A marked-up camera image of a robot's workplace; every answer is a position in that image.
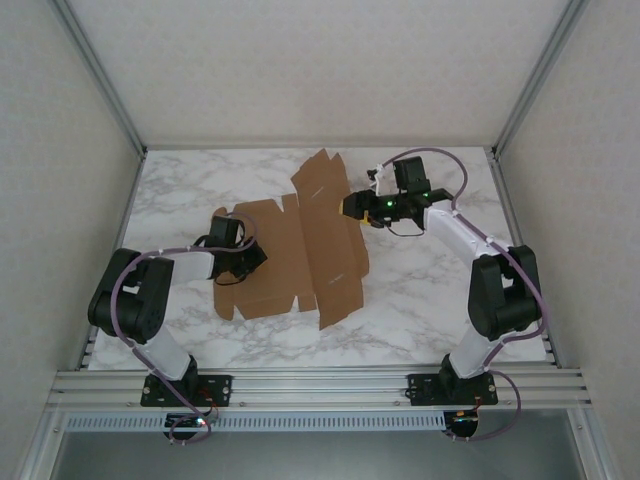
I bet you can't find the short aluminium frame leg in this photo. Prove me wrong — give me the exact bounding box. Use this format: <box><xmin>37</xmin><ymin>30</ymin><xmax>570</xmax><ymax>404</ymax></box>
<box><xmin>19</xmin><ymin>407</ymin><xmax>69</xmax><ymax>480</ymax></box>
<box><xmin>567</xmin><ymin>407</ymin><xmax>619</xmax><ymax>480</ymax></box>

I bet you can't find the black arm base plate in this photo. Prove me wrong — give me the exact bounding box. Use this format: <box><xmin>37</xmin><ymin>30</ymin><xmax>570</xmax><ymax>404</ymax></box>
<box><xmin>140</xmin><ymin>374</ymin><xmax>234</xmax><ymax>407</ymax></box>
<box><xmin>407</xmin><ymin>372</ymin><xmax>500</xmax><ymax>406</ymax></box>

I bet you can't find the grey slotted cable duct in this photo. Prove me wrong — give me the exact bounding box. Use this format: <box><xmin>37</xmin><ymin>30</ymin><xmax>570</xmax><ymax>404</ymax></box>
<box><xmin>64</xmin><ymin>412</ymin><xmax>447</xmax><ymax>432</ymax></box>

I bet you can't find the grey metal shelf panel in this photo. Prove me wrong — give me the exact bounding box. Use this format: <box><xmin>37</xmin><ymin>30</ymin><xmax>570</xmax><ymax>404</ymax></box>
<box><xmin>49</xmin><ymin>430</ymin><xmax>589</xmax><ymax>480</ymax></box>

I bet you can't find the aluminium frame post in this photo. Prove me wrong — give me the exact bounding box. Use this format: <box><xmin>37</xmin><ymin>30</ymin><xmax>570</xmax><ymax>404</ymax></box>
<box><xmin>489</xmin><ymin>0</ymin><xmax>591</xmax><ymax>161</ymax></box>
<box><xmin>49</xmin><ymin>0</ymin><xmax>149</xmax><ymax>160</ymax></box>

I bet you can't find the thin aluminium table edge rail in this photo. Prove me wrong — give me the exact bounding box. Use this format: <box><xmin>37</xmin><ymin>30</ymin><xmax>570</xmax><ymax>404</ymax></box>
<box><xmin>143</xmin><ymin>143</ymin><xmax>496</xmax><ymax>151</ymax></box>

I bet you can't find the small controller circuit board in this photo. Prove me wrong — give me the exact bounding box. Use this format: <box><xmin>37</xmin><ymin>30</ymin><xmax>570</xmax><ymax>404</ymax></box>
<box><xmin>164</xmin><ymin>412</ymin><xmax>212</xmax><ymax>435</ymax></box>
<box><xmin>446</xmin><ymin>408</ymin><xmax>484</xmax><ymax>437</ymax></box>

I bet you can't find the brown cardboard box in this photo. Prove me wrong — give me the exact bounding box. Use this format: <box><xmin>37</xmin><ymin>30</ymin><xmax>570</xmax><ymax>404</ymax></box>
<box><xmin>209</xmin><ymin>148</ymin><xmax>371</xmax><ymax>331</ymax></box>

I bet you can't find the aluminium table side rail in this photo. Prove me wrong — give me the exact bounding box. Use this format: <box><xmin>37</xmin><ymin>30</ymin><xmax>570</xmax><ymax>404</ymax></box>
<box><xmin>77</xmin><ymin>147</ymin><xmax>149</xmax><ymax>372</ymax></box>
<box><xmin>485</xmin><ymin>147</ymin><xmax>560</xmax><ymax>370</ymax></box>

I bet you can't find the wide aluminium mounting rail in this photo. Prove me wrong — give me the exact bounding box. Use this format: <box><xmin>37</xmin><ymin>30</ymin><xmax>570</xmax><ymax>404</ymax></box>
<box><xmin>47</xmin><ymin>367</ymin><xmax>594</xmax><ymax>414</ymax></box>

